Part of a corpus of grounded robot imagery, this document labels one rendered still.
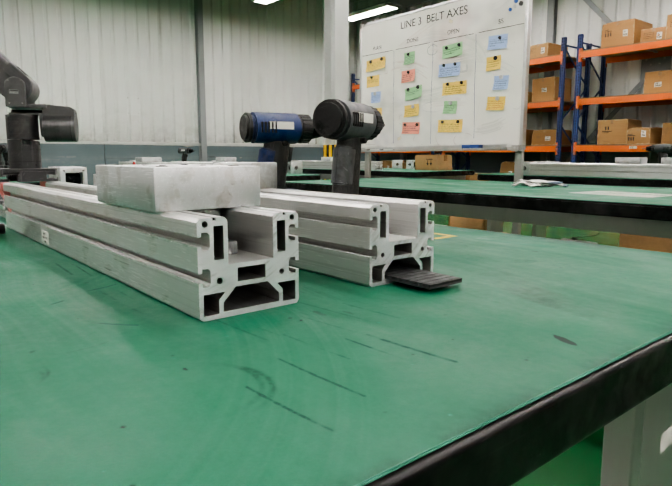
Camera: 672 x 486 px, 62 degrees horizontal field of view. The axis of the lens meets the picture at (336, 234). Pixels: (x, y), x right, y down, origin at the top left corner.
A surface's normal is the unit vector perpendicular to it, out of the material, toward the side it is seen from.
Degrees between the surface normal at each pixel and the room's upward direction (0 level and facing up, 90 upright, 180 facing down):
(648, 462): 90
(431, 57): 90
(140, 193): 90
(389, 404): 0
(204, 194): 90
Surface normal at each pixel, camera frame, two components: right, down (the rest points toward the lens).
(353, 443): 0.00, -0.99
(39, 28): 0.63, 0.11
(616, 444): -0.77, 0.09
